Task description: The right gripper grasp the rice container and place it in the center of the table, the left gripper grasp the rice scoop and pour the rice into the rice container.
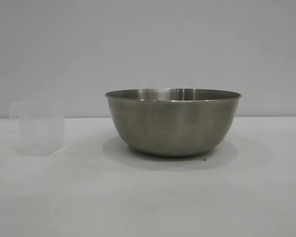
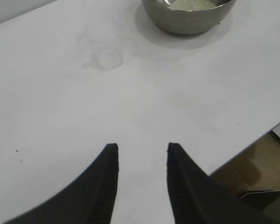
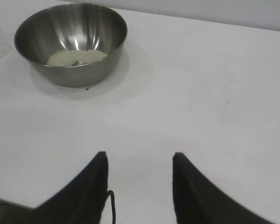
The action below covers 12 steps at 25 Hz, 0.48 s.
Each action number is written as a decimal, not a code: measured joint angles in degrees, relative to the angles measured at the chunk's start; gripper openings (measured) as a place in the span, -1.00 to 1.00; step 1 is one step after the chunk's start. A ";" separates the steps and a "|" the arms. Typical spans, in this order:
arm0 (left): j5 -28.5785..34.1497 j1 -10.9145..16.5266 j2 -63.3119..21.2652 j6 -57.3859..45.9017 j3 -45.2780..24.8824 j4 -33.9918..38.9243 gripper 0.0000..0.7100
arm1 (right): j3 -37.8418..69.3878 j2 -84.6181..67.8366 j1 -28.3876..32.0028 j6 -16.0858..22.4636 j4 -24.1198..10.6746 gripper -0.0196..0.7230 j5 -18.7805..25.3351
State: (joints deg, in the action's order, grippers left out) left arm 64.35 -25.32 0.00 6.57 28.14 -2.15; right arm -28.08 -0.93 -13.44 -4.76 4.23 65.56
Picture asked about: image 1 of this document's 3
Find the translucent plastic measuring cup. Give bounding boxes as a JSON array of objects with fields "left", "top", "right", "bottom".
[{"left": 9, "top": 101, "right": 66, "bottom": 158}]

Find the stainless steel mixing bowl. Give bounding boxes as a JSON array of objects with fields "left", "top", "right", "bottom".
[{"left": 104, "top": 87, "right": 242, "bottom": 158}]

